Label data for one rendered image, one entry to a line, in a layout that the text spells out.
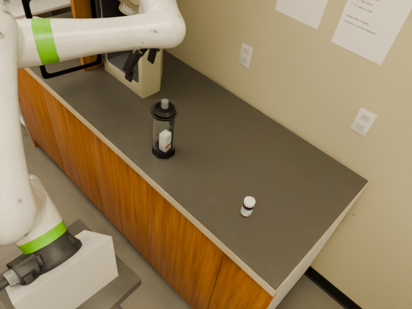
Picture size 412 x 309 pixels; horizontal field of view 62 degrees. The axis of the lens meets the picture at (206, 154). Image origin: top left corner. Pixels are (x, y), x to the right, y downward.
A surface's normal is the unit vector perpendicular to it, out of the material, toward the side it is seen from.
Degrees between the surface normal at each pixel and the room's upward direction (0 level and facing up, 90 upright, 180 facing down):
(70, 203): 0
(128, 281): 0
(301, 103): 90
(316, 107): 90
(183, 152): 0
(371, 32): 90
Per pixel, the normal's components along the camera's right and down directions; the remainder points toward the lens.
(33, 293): 0.70, 0.56
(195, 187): 0.11, -0.69
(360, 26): -0.69, 0.47
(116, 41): 0.35, 0.65
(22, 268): 0.56, -0.30
